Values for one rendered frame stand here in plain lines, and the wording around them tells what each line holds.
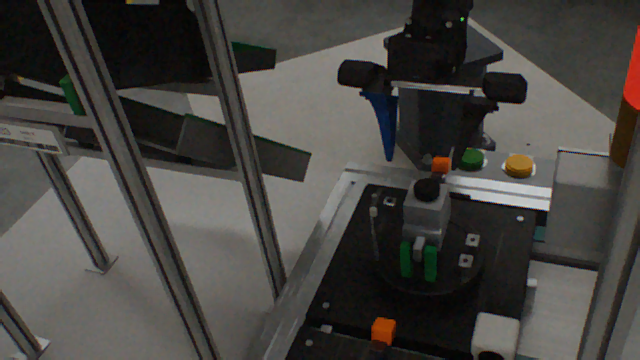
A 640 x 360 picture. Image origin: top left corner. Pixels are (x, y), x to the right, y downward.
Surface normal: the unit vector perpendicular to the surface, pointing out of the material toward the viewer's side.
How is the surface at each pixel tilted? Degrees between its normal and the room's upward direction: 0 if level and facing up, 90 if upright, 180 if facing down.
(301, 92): 0
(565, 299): 0
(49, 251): 0
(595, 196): 90
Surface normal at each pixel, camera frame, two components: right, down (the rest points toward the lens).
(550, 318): -0.11, -0.76
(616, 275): -0.35, 0.64
